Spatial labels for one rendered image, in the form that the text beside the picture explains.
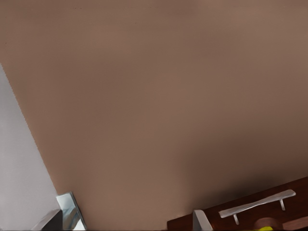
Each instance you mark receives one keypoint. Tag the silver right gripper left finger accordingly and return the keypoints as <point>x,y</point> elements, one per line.
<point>71,211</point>

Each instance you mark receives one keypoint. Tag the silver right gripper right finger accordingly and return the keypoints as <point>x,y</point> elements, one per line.
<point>200,220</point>

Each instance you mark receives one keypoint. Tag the dark brown wooden cabinet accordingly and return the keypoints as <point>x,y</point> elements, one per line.
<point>243,223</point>

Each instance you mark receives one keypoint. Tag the brown round object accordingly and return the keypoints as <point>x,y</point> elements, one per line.
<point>267,221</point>

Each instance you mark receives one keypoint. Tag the small yellow object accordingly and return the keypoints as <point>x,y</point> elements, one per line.
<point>266,228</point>

